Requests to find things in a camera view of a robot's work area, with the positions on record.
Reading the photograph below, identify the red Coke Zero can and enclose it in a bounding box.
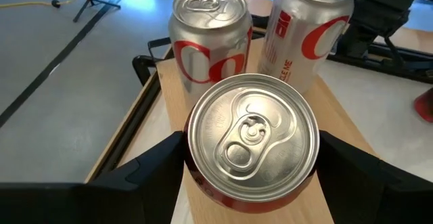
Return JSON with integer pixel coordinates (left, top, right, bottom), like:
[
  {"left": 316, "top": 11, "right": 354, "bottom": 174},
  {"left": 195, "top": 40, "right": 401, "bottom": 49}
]
[{"left": 182, "top": 73, "right": 321, "bottom": 215}]

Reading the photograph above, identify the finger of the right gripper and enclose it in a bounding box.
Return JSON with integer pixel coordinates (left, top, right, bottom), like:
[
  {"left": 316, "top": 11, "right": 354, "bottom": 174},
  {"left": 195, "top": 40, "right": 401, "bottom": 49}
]
[
  {"left": 338, "top": 12, "right": 390, "bottom": 60},
  {"left": 384, "top": 16, "right": 412, "bottom": 68}
]

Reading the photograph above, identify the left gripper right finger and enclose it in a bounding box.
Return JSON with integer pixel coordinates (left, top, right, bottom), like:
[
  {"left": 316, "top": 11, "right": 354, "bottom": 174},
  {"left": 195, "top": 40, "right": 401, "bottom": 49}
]
[{"left": 316, "top": 130, "right": 433, "bottom": 224}]

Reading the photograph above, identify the red Coca-Cola Star Wars can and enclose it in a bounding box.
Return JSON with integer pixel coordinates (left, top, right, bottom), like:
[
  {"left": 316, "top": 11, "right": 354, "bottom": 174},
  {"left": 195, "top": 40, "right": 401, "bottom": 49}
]
[{"left": 413, "top": 87, "right": 433, "bottom": 123}]

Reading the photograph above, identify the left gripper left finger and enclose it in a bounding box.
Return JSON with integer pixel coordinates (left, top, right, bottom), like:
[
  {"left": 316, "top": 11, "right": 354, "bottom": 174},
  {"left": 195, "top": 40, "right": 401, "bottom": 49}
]
[{"left": 0, "top": 131, "right": 185, "bottom": 224}]

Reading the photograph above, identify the wooden shelf with black frame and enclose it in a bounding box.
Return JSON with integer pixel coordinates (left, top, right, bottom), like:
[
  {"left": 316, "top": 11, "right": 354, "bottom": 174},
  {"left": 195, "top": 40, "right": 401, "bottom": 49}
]
[{"left": 156, "top": 27, "right": 379, "bottom": 224}]

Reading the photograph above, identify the silver Diet Coke can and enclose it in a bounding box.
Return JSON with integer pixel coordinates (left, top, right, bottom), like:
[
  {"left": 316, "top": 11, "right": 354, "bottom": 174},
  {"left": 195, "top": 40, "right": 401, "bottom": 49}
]
[
  {"left": 168, "top": 0, "right": 254, "bottom": 110},
  {"left": 256, "top": 0, "right": 358, "bottom": 95}
]

